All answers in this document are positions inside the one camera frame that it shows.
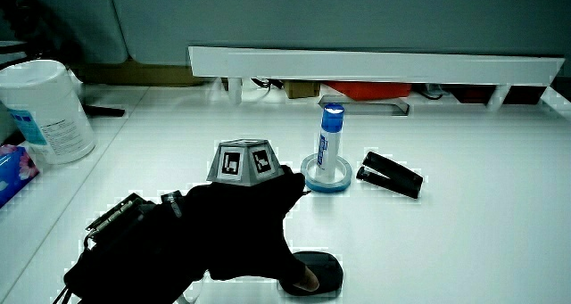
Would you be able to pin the white wipes canister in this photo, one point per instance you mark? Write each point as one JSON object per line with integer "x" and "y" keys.
{"x": 49, "y": 112}

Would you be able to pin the brown cardboard box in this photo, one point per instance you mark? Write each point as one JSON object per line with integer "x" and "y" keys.
{"x": 301, "y": 90}

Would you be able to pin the dark box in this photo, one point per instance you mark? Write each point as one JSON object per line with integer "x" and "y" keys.
{"x": 473, "y": 93}

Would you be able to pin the black flat object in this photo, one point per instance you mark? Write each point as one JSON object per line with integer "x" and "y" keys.
{"x": 105, "y": 111}

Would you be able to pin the brown board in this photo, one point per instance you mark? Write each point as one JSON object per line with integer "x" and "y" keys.
{"x": 138, "y": 76}

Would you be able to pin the grey metal stand base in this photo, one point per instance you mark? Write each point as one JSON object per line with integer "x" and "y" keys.
{"x": 357, "y": 106}

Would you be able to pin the blue floral tissue pack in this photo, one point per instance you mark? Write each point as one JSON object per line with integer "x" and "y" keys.
{"x": 12, "y": 172}

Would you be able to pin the black stapler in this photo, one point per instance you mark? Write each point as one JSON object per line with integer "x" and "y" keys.
{"x": 394, "y": 175}

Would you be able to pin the white monitor riser shelf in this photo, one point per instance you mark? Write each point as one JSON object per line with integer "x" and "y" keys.
{"x": 366, "y": 67}

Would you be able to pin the grey partition panel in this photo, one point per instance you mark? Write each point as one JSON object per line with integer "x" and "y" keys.
{"x": 339, "y": 14}
{"x": 80, "y": 18}

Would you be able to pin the black computer mouse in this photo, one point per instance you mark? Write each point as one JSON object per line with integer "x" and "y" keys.
{"x": 329, "y": 268}

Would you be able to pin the blue tape roll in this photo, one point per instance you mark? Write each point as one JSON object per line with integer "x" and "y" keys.
{"x": 333, "y": 187}

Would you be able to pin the white glue stick blue cap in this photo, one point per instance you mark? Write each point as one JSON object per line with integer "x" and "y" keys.
{"x": 329, "y": 143}

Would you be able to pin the orange box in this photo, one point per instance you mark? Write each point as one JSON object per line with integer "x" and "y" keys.
{"x": 370, "y": 91}

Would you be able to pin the person's left hand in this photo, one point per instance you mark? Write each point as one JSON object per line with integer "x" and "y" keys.
{"x": 241, "y": 224}

